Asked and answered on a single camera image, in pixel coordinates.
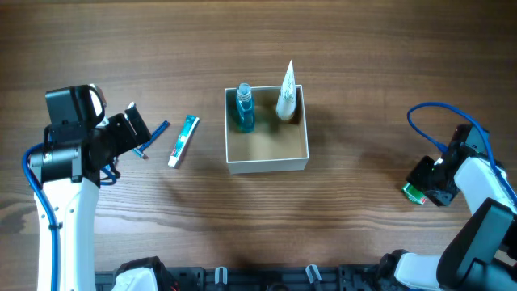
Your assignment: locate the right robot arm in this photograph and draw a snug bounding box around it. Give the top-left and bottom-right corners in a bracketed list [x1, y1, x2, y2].
[375, 124, 516, 290]

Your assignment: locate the blue cable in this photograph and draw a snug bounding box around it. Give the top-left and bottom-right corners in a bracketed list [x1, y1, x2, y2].
[406, 101, 517, 203]
[21, 141, 120, 291]

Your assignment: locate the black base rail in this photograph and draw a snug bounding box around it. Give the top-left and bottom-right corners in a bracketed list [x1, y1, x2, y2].
[92, 264, 385, 291]

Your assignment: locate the right blue cable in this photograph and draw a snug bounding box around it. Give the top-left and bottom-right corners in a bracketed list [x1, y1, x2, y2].
[406, 101, 517, 203]

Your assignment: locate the left blue cable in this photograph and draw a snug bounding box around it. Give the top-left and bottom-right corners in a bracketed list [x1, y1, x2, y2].
[21, 141, 120, 291]

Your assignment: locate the white lotion tube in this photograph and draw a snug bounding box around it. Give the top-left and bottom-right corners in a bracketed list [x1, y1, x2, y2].
[275, 61, 296, 120]

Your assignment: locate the white cardboard box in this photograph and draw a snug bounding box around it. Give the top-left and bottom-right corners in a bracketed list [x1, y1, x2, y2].
[224, 85, 309, 175]

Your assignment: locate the blue disposable razor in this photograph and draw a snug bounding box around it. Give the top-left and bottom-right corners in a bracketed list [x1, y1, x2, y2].
[132, 120, 170, 159]

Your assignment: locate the green soap box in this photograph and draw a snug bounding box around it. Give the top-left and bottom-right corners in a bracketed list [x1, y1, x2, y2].
[401, 183, 427, 205]

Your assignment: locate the teal toothpaste tube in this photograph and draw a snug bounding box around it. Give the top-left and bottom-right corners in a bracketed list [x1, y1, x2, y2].
[167, 115, 200, 168]

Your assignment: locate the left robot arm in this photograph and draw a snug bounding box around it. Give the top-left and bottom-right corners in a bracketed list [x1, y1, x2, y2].
[22, 84, 151, 290]

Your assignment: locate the blue mouthwash bottle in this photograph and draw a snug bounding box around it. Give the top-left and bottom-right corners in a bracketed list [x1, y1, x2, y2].
[233, 83, 255, 133]

